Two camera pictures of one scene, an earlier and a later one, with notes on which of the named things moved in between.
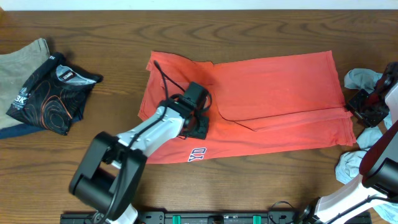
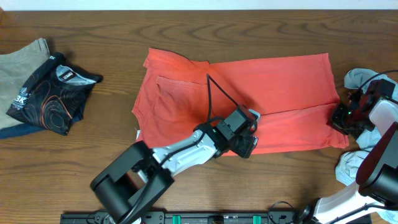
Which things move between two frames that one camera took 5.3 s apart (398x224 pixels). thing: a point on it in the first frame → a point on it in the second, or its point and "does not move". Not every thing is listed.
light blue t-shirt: x=348 y=165 does not move
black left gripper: x=203 y=134 → x=250 y=147
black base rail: x=201 y=217 does not move
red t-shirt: x=280 y=104 does not move
